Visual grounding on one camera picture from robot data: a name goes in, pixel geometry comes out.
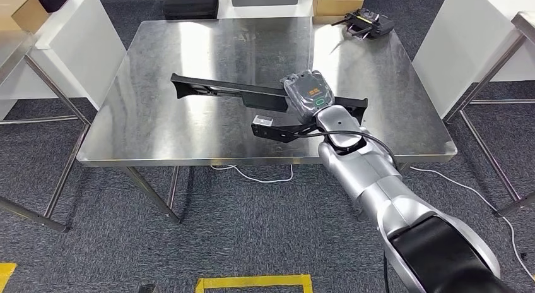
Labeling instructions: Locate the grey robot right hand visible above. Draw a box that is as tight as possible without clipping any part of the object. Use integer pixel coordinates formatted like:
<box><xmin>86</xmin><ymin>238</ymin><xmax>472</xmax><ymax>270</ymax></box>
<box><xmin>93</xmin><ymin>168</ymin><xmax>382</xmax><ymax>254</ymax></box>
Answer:
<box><xmin>279</xmin><ymin>69</ymin><xmax>335</xmax><ymax>126</ymax></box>

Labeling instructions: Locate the black plastic frame part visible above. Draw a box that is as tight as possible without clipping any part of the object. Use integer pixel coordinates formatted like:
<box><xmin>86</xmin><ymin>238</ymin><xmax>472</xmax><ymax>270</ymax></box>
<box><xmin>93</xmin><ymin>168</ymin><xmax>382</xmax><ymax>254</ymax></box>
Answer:
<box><xmin>170</xmin><ymin>73</ymin><xmax>370</xmax><ymax>124</ymax></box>

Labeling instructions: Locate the stainless steel workbench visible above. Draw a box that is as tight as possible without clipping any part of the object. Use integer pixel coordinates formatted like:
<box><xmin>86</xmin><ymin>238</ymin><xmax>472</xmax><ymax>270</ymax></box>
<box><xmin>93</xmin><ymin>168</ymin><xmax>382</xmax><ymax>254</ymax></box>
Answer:
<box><xmin>77</xmin><ymin>16</ymin><xmax>459</xmax><ymax>225</ymax></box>

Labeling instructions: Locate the cardboard box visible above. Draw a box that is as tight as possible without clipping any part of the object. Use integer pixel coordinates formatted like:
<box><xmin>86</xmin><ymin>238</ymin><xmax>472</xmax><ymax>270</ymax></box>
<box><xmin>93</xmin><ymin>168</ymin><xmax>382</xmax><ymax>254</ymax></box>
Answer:
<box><xmin>312</xmin><ymin>0</ymin><xmax>365</xmax><ymax>25</ymax></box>
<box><xmin>0</xmin><ymin>0</ymin><xmax>50</xmax><ymax>35</ymax></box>

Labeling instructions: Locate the black remote controller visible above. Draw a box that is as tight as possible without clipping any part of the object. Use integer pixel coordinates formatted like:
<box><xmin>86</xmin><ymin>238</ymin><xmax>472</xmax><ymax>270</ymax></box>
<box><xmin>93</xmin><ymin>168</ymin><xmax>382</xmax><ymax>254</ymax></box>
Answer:
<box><xmin>331</xmin><ymin>8</ymin><xmax>396</xmax><ymax>41</ymax></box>

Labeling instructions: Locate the black hard case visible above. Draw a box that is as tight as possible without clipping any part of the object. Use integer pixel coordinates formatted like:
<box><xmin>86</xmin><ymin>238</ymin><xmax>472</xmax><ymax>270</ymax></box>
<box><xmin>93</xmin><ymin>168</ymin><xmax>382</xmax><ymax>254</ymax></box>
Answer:
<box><xmin>163</xmin><ymin>0</ymin><xmax>220</xmax><ymax>21</ymax></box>

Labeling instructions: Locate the white partition panel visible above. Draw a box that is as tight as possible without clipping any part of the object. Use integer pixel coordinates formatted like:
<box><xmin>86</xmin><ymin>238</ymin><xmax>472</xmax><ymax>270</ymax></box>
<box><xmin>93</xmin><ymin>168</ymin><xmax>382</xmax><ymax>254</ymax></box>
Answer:
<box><xmin>411</xmin><ymin>0</ymin><xmax>535</xmax><ymax>121</ymax></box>
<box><xmin>0</xmin><ymin>0</ymin><xmax>128</xmax><ymax>121</ymax></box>

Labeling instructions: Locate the yellow floor tape square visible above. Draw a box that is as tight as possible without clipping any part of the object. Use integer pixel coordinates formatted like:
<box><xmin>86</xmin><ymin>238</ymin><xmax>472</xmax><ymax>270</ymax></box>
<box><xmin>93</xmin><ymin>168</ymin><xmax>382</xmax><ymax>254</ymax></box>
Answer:
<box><xmin>0</xmin><ymin>262</ymin><xmax>18</xmax><ymax>293</ymax></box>
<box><xmin>195</xmin><ymin>274</ymin><xmax>314</xmax><ymax>293</ymax></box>

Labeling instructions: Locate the stainless steel table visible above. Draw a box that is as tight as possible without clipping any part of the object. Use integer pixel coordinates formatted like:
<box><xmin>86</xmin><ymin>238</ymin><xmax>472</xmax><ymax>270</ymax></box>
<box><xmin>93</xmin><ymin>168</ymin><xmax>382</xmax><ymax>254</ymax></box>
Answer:
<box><xmin>0</xmin><ymin>29</ymin><xmax>92</xmax><ymax>234</ymax></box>
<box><xmin>443</xmin><ymin>11</ymin><xmax>535</xmax><ymax>217</ymax></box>

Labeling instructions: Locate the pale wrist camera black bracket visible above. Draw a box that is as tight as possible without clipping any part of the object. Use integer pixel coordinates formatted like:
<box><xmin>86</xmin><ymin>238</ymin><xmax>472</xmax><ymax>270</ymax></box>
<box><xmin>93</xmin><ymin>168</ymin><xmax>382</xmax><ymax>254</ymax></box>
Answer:
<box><xmin>250</xmin><ymin>114</ymin><xmax>320</xmax><ymax>144</ymax></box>

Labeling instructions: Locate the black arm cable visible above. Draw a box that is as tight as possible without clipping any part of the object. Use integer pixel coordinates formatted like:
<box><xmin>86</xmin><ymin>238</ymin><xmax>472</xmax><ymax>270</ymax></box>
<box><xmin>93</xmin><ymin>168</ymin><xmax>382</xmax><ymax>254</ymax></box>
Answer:
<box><xmin>292</xmin><ymin>129</ymin><xmax>400</xmax><ymax>170</ymax></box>

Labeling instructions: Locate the white floor cable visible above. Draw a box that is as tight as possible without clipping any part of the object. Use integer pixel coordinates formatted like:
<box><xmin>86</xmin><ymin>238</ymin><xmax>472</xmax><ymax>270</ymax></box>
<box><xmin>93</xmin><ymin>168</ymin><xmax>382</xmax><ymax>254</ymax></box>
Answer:
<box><xmin>210</xmin><ymin>164</ymin><xmax>535</xmax><ymax>282</ymax></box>

